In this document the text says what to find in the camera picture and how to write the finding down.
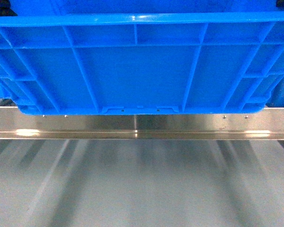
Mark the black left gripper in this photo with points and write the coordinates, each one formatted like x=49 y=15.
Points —
x=5 y=9

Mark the large blue plastic crate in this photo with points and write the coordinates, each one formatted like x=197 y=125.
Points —
x=141 y=56

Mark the steel roller shelf rack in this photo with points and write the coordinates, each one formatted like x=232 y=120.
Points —
x=265 y=125

